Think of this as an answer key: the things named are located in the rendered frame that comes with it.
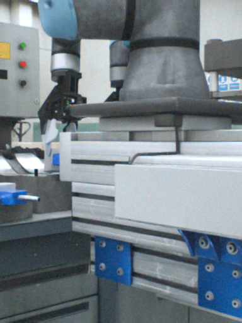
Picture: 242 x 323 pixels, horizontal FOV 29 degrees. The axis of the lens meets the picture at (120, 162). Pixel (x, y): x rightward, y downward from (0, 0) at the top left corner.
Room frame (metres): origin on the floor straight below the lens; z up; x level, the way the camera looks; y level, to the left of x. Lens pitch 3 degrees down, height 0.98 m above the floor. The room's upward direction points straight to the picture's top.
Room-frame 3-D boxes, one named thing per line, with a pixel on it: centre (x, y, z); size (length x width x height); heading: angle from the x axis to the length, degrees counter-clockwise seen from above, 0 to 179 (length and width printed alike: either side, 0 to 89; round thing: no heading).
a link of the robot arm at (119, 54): (1.44, -0.01, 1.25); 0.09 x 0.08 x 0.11; 69
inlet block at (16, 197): (1.01, 0.22, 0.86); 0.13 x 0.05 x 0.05; 56
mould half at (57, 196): (1.40, 0.25, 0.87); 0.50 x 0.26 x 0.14; 38
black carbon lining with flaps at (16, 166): (1.38, 0.25, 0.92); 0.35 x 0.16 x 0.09; 38
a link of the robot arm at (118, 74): (1.45, -0.01, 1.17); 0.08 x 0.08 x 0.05
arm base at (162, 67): (0.79, -0.07, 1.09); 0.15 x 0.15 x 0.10
